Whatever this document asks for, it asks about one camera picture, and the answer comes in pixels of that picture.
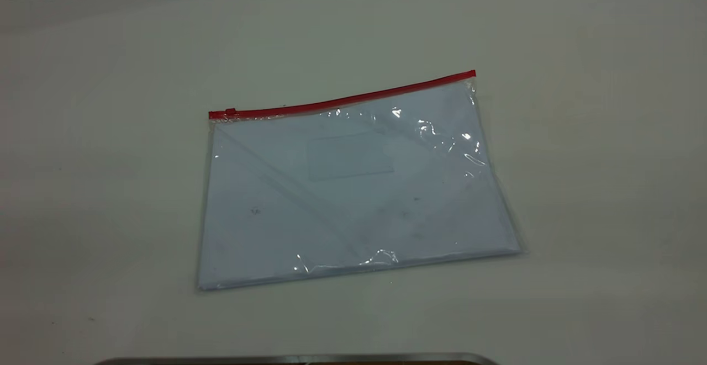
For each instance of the clear plastic red-zipper bag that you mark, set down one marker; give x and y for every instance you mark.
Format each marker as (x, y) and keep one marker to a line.
(353, 188)

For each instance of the red zipper slider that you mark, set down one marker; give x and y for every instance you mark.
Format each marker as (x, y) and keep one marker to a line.
(230, 112)

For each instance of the silver metal bar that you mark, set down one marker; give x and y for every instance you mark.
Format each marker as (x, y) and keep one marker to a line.
(298, 360)

